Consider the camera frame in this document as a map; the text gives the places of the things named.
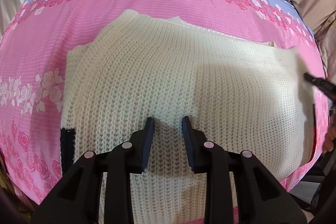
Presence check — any right hand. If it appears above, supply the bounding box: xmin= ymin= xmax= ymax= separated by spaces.
xmin=322 ymin=121 xmax=335 ymax=154

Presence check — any white patterned pillow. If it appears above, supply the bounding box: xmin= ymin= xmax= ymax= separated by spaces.
xmin=315 ymin=12 xmax=336 ymax=81

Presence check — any pink floral bed sheet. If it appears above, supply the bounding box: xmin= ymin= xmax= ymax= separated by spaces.
xmin=1 ymin=0 xmax=328 ymax=203

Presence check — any white knit sweater with stripes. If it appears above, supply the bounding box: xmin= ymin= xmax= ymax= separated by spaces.
xmin=61 ymin=10 xmax=314 ymax=223

